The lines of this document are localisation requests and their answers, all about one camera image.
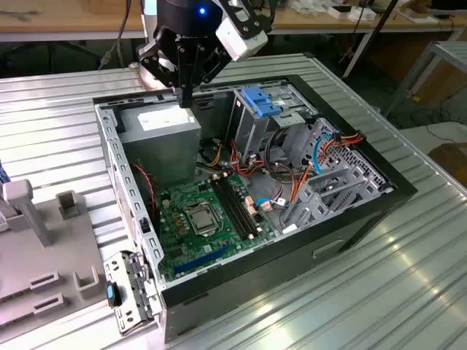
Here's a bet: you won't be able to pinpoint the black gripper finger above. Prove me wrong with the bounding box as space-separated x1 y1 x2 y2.
186 43 235 109
136 36 188 109

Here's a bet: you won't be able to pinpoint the blue data wire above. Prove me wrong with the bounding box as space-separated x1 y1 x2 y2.
312 133 336 176

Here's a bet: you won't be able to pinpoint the orange red power wire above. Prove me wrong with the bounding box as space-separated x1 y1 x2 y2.
288 131 366 207

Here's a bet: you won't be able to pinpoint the grey disk bay cage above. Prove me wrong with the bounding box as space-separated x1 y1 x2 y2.
279 116 398 236

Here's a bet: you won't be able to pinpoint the blue drive cage latch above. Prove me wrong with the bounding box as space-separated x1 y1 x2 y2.
240 86 284 117

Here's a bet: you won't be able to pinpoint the grey optical drive cage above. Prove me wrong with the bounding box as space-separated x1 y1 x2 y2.
225 85 318 158

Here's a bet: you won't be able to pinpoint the wooden desk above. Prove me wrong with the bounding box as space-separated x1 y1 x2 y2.
0 0 147 42
251 0 467 36

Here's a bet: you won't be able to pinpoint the grey power supply unit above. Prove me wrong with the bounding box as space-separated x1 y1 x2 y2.
118 100 202 189

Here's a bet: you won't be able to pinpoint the black RAM slot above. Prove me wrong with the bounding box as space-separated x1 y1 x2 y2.
225 174 259 233
209 179 246 241
220 176 255 236
215 177 250 238

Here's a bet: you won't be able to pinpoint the white cardboard box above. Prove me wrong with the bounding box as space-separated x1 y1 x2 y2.
327 4 377 22

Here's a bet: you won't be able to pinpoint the silver CPU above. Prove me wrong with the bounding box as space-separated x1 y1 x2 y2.
188 209 216 234

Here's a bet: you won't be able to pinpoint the green motherboard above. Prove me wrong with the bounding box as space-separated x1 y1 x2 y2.
156 171 277 281

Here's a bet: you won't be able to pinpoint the blue expansion slot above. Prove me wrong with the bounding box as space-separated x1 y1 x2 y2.
173 243 231 276

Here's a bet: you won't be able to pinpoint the black open PC case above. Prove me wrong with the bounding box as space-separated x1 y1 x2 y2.
91 74 419 343

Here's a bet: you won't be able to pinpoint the grey parts rack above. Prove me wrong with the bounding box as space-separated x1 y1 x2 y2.
0 178 107 346

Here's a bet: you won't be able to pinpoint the brown cardboard box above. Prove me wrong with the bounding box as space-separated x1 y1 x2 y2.
428 144 467 183

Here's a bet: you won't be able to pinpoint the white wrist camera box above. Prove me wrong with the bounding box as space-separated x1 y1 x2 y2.
215 16 269 62

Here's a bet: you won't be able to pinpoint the black hanging cable bundle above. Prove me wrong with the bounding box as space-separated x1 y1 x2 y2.
97 0 133 70

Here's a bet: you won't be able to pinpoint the coloured power supply wire bundle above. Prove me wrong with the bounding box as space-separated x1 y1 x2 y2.
196 136 293 183

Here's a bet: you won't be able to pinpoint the red black fan wire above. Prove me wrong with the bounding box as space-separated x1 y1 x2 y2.
131 163 158 219

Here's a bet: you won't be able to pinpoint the blue black latch handle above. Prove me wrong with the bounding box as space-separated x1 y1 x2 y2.
105 280 123 307

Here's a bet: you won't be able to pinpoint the silver expansion bracket latch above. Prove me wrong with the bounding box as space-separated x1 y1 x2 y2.
103 249 163 336

